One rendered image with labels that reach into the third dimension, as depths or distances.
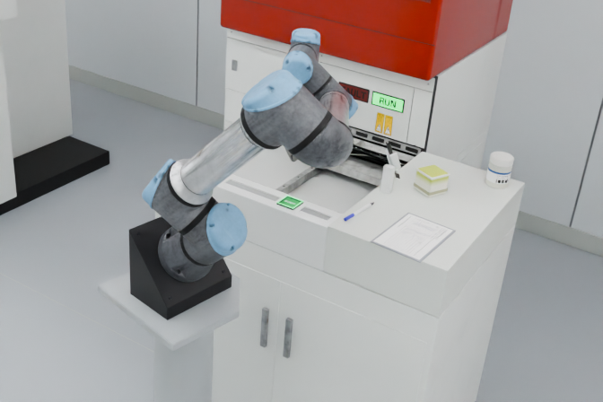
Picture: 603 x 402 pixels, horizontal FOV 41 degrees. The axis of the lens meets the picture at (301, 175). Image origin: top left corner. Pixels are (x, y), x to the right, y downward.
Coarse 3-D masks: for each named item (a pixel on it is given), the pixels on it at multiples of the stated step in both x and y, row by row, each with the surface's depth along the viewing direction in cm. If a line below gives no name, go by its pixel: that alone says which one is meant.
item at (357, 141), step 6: (354, 138) 275; (360, 138) 275; (354, 144) 276; (360, 144) 275; (366, 144) 274; (372, 144) 272; (378, 144) 272; (372, 150) 273; (378, 150) 272; (384, 150) 271; (396, 150) 269; (354, 156) 279; (402, 156) 268; (408, 156) 266; (414, 156) 266; (366, 162) 276; (372, 162) 275; (378, 162) 276
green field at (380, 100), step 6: (378, 96) 266; (384, 96) 264; (372, 102) 268; (378, 102) 267; (384, 102) 265; (390, 102) 264; (396, 102) 263; (402, 102) 262; (390, 108) 265; (396, 108) 264; (402, 108) 262
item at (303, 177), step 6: (312, 168) 273; (318, 168) 275; (300, 174) 268; (306, 174) 269; (312, 174) 273; (294, 180) 264; (300, 180) 266; (306, 180) 270; (282, 186) 259; (288, 186) 260; (294, 186) 264; (288, 192) 261
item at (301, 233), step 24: (216, 192) 234; (240, 192) 230; (264, 192) 232; (264, 216) 227; (288, 216) 222; (312, 216) 221; (336, 216) 222; (264, 240) 230; (288, 240) 225; (312, 240) 221; (312, 264) 224
